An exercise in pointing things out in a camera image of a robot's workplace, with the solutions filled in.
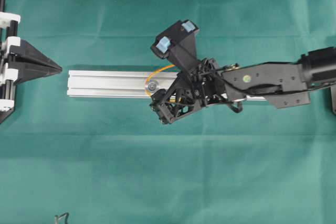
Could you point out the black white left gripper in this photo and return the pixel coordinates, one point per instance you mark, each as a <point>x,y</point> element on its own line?
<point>23,52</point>

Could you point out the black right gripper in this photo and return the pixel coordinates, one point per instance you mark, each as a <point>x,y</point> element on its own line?
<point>190,92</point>

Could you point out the yellow orange rubber band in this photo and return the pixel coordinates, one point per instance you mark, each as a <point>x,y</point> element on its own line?
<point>157,71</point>

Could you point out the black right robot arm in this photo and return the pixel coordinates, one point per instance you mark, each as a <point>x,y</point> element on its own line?
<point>282,84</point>

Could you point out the silver shaft pulley near left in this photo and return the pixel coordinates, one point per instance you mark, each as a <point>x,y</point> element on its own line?
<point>151,87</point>

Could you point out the green table cloth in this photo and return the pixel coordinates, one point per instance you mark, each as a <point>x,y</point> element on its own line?
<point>113,161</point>

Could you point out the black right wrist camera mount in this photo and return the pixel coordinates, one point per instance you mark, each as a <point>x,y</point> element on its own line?
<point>177,44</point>

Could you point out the aluminium extrusion rail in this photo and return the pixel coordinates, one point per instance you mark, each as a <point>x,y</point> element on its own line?
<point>113,84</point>

